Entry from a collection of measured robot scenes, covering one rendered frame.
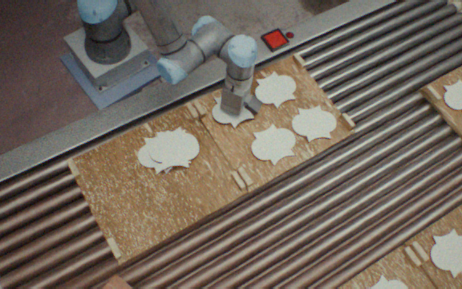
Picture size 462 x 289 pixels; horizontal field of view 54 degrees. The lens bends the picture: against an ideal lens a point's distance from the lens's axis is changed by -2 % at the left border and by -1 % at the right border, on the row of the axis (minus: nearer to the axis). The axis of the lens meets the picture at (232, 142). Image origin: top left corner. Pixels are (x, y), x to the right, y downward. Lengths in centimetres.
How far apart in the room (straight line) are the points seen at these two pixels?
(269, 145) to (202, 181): 23
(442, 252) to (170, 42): 95
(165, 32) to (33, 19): 200
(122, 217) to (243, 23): 189
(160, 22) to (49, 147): 56
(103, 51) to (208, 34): 42
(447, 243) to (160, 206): 82
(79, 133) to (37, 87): 131
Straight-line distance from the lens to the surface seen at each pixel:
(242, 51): 117
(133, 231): 130
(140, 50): 155
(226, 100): 134
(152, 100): 149
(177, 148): 133
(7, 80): 284
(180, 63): 117
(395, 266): 138
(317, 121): 147
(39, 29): 302
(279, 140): 141
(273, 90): 150
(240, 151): 138
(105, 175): 137
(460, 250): 147
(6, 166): 148
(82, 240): 133
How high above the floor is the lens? 217
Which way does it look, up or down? 62 degrees down
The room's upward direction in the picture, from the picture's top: 10 degrees clockwise
